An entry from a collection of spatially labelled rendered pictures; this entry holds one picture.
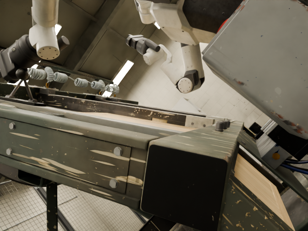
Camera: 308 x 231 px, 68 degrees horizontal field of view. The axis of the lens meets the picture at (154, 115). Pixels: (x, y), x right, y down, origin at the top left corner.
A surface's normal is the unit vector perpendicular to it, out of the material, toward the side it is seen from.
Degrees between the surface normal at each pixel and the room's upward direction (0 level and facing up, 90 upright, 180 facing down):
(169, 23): 101
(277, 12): 90
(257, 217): 90
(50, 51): 153
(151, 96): 90
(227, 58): 90
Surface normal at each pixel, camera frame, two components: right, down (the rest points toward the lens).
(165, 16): -0.55, 0.64
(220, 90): -0.37, -0.01
